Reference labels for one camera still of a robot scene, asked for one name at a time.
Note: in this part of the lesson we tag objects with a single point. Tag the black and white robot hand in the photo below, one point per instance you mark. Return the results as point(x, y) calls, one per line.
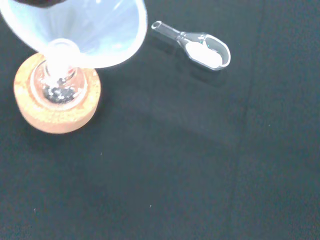
point(37, 2)

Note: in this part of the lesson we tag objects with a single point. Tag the translucent plastic funnel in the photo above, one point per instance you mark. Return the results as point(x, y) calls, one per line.
point(82, 27)

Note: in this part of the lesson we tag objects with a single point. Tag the round-bottom glass flask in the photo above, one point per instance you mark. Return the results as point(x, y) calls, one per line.
point(60, 93)

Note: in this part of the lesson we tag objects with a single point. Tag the black bench cloth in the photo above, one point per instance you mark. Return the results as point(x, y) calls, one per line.
point(175, 162)

